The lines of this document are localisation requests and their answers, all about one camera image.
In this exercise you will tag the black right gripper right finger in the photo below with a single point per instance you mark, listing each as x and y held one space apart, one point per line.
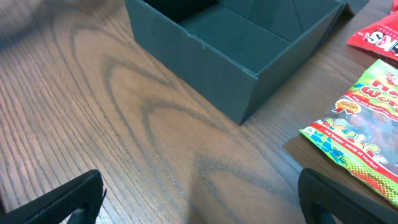
323 200

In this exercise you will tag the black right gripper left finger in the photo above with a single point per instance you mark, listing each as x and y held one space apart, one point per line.
77 201

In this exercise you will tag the dark green gift box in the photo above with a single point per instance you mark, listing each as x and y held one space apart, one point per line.
235 53

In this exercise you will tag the green Haribo gummy bag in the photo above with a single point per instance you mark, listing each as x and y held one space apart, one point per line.
359 132

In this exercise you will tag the red snack bag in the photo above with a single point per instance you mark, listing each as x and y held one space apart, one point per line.
379 37

